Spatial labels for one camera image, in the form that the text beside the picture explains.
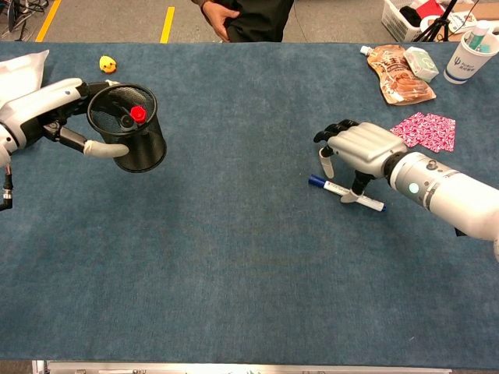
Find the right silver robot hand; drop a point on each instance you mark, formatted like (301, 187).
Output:
(366, 144)

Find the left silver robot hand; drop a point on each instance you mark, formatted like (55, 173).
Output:
(39, 103)

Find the blue-capped whiteboard marker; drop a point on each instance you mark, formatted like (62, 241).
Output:
(331, 186)

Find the black-capped whiteboard marker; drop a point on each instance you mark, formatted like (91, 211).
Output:
(126, 121)

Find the red-capped whiteboard marker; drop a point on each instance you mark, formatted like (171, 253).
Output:
(138, 114)

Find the black cylindrical pen cup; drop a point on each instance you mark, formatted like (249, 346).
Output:
(144, 152)

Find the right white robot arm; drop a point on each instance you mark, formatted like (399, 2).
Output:
(448, 195)

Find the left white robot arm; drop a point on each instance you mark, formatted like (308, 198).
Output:
(3, 146)

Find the white pillow bag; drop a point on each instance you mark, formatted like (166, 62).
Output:
(19, 74)

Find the brown spouted snack pouch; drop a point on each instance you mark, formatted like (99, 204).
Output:
(397, 85)

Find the yellow rubber duck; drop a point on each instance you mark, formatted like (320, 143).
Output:
(108, 65)

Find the green white tissue pack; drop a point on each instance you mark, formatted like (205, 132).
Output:
(423, 64)

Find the white plastic basket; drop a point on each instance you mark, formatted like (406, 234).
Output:
(393, 19)

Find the white paper cup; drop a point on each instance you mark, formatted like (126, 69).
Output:
(468, 64)

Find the black tripod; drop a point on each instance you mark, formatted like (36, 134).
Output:
(434, 25)

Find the red cloth item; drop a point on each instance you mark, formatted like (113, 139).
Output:
(427, 7)

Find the white green bottle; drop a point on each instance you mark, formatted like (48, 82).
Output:
(477, 33)

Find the person in dark clothes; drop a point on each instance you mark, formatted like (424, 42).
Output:
(261, 19)

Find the blue felt table cloth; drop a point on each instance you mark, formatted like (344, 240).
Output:
(249, 272)

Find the aluminium table edge rail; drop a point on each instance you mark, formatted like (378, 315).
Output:
(234, 367)

